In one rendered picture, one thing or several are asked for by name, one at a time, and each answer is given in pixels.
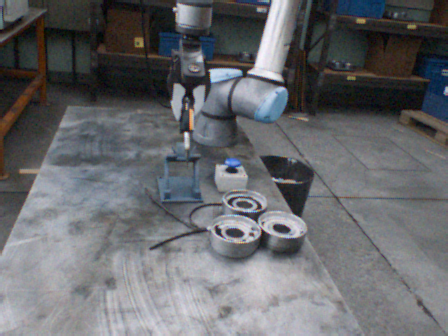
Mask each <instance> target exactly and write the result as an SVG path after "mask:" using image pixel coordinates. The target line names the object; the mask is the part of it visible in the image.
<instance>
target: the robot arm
mask: <svg viewBox="0 0 448 336"><path fill-rule="evenodd" d="M212 3H213V0H177V8H174V9H173V11H174V13H177V14H176V22H177V23H178V24H176V31H177V32H179V33H181V38H180V44H179V49H172V54H171V64H170V74H169V76H168V81H167V84H168V92H169V94H170V98H171V105H172V108H173V113H174V115H175V117H176V119H177V120H178V121H180V120H181V107H182V102H181V100H182V97H184V94H185V91H186V90H185V88H184V87H183V86H182V85H181V84H180V81H179V80H181V83H182V84H184V83H193V84H197V85H196V86H195V87H193V88H192V94H193V96H194V102H193V103H192V105H193V112H194V121H195V120H196V119H197V117H198V116H199V114H200V113H201V114H200V116H199V120H198V121H197V125H196V126H195V128H194V133H193V139H194V140H195V141H197V142H198V143H200V144H203V145H205V146H212V147H218V148H226V147H231V146H236V145H237V144H238V141H239V132H238V124H237V121H236V117H237V115H239V116H241V117H244V118H248V119H251V120H253V121H256V122H261V123H266V124H269V123H274V121H277V119H278V118H279V116H280V115H281V114H282V112H283V110H284V108H285V106H286V104H287V96H288V93H287V89H285V88H284V84H285V81H284V79H283V78H282V71H283V68H284V66H285V60H286V58H287V53H288V50H289V48H290V42H291V40H292V37H293V32H294V30H295V27H296V22H297V19H298V16H299V11H300V8H301V3H302V0H272V3H271V6H270V9H269V14H268V17H267V23H266V25H265V28H264V34H263V36H262V39H261V44H260V47H259V52H258V55H257V58H256V63H255V66H254V68H253V69H251V71H248V73H247V76H246V78H243V77H242V76H243V74H242V71H240V70H237V69H230V68H217V69H212V70H210V71H207V66H209V64H208V63H207V62H206V60H207V57H206V56H205V55H204V53H203V52H202V47H201V40H200V38H199V37H200V36H207V35H209V28H208V27H209V26H210V25H211V19H212Z"/></svg>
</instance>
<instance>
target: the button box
mask: <svg viewBox="0 0 448 336"><path fill-rule="evenodd" d="M247 180H248V177H247V175H246V172H245V171H244V169H243V166H240V167H235V169H234V170H230V167H228V166H226V165H216V171H215V183H216V185H217V187H218V192H219V193H227V192H228V191H230V190H246V184H247Z"/></svg>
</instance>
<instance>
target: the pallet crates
mask: <svg viewBox="0 0 448 336"><path fill-rule="evenodd" d="M442 73H448V72H441V71H432V76H430V81H429V85H428V89H427V91H425V92H426V95H425V96H424V97H425V100H424V102H423V105H422V110H416V111H413V110H402V112H401V115H400V117H399V122H398V123H399V124H400V125H403V126H405V127H407V128H408V129H410V130H413V131H414V132H415V133H418V134H419V135H422V136H423V137H425V138H427V139H429V140H431V141H433V142H434V143H437V144H439V146H442V147H444V148H447V149H448V77H447V76H446V75H442ZM416 119H417V120H419V121H420V122H423V123H424V124H427V125H428V126H430V127H433V129H435V130H436V135H435V136H434V135H431V134H430V133H429V132H426V131H425V130H422V129H420V128H419V127H416Z"/></svg>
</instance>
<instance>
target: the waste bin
mask: <svg viewBox="0 0 448 336"><path fill-rule="evenodd" d="M259 157H260V159H261V161H262V162H263V163H264V166H265V167H266V169H267V171H268V172H269V175H271V178H273V177H274V179H275V180H279V178H281V179H284V180H293V181H296V182H279V181H275V180H274V183H275V184H276V185H277V187H278V189H279V192H280V193H281V194H282V196H283V198H284V200H285V201H286V203H287V205H288V206H289V208H290V210H291V211H292V213H293V215H295V216H297V217H299V218H300V219H301V218H302V215H303V210H304V208H305V203H306V201H307V199H308V195H309V193H310V188H311V185H312V182H313V180H314V177H315V175H314V172H313V169H311V168H310V167H308V165H306V164H304V163H303V162H300V161H299V160H297V159H293V158H290V157H284V156H280V155H271V154H268V155H261V156H259Z"/></svg>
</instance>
